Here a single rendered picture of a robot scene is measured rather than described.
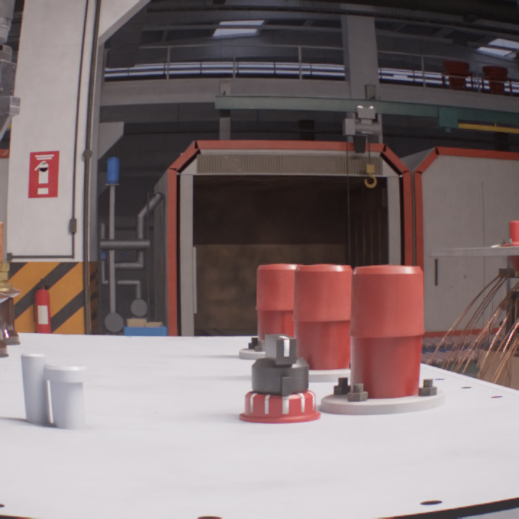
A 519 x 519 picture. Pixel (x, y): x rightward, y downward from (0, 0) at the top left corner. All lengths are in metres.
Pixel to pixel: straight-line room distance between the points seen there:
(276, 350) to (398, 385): 0.13
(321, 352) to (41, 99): 10.45
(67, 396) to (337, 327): 0.54
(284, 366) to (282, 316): 0.70
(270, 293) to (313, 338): 0.33
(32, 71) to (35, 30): 0.48
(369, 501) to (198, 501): 0.10
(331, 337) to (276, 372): 0.38
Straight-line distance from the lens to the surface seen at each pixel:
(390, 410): 1.07
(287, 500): 0.67
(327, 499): 0.68
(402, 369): 1.09
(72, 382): 0.96
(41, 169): 11.69
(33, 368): 0.98
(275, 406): 1.03
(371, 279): 1.09
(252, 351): 1.73
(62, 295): 11.65
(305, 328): 1.42
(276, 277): 1.73
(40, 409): 0.98
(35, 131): 11.74
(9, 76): 1.41
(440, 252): 4.60
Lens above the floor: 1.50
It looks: level
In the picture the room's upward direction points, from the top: straight up
